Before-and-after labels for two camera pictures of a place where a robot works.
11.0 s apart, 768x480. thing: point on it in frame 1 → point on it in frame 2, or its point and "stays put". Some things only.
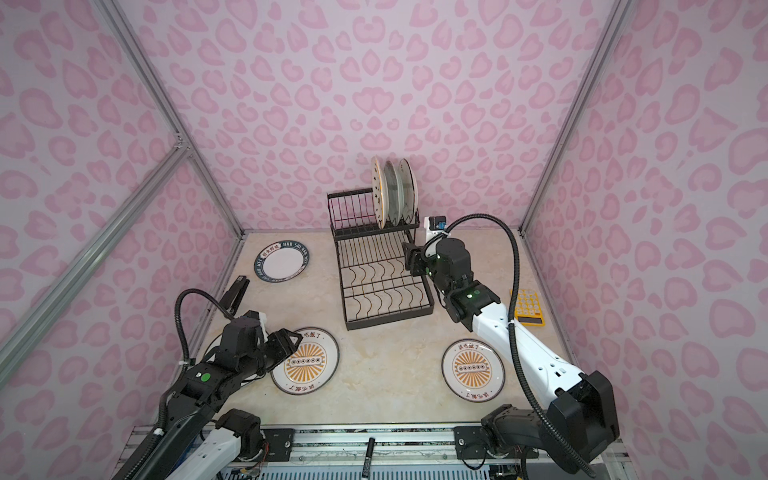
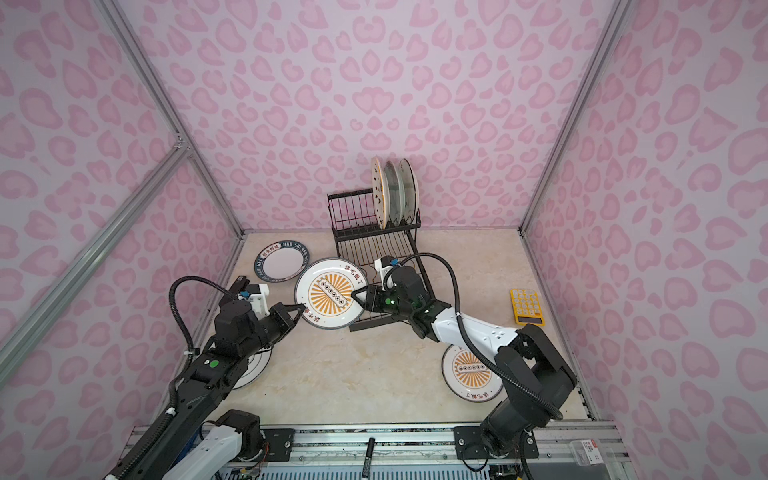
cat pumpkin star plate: x=379 y=192 stays put
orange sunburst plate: x=312 y=365 → x=325 y=286
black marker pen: x=370 y=449 stays put
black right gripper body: x=420 y=265 → x=389 y=302
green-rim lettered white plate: x=281 y=261 stays put
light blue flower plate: x=394 y=194 stays put
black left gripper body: x=275 y=350 → x=273 y=328
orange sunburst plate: x=473 y=370 stays put
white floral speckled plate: x=410 y=191 stays put
